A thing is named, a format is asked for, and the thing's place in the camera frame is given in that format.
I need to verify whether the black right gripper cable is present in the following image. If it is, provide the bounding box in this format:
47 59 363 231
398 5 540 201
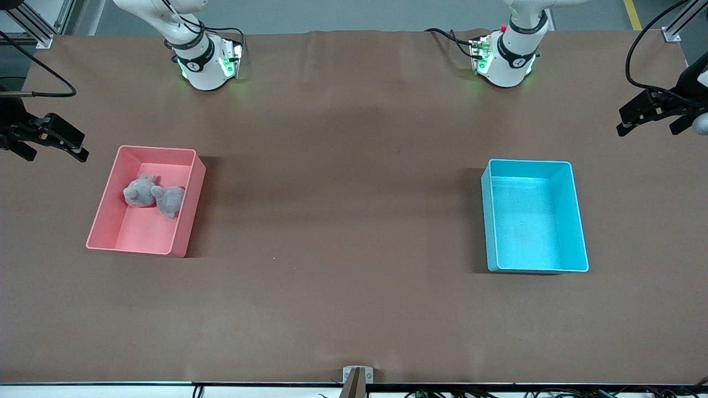
0 30 77 99

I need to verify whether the aluminium frame strut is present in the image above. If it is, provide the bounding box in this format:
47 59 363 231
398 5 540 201
0 0 76 49
661 0 708 43

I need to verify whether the brown table cover sheet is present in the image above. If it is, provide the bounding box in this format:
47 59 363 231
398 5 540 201
0 29 708 386

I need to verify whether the white table edge rail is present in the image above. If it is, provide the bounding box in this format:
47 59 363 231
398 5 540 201
0 381 708 398

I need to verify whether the grey plush toy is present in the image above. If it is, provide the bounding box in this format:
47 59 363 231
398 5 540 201
151 185 186 220
122 174 159 208

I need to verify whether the pink plastic box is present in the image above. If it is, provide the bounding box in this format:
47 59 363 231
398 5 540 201
86 145 207 259

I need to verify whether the grey metal camera bracket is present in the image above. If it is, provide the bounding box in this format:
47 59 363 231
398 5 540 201
339 366 374 398

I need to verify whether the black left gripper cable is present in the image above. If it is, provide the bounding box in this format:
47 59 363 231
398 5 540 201
625 0 699 106

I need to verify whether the metal base connector plate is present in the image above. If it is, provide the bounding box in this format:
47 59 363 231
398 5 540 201
218 40 244 79
469 34 494 76

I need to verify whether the blue plastic box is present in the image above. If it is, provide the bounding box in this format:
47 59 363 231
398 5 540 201
480 159 590 274

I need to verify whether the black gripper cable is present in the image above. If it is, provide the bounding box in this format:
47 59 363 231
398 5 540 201
0 30 77 99
625 0 699 106

